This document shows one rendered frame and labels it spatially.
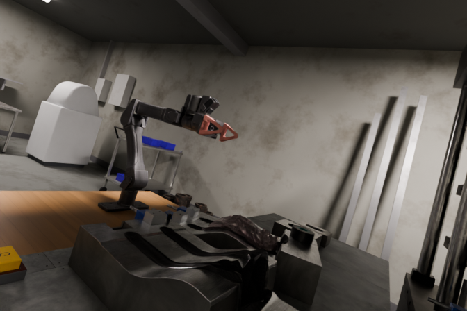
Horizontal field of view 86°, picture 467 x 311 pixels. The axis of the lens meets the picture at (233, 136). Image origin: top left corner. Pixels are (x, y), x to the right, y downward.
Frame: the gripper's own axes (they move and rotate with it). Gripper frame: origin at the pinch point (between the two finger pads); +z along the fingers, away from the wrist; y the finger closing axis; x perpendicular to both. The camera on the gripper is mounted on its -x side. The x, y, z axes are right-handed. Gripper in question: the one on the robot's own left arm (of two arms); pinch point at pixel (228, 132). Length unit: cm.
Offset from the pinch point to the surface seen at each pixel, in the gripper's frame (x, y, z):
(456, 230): 9, 50, 71
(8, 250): 36, -46, -11
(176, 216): 32.5, -1.5, -9.1
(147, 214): 28.9, -19.0, -5.1
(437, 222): 10, 90, 72
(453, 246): 14, 50, 71
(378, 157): -32, 253, 36
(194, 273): 26.3, -32.7, 23.2
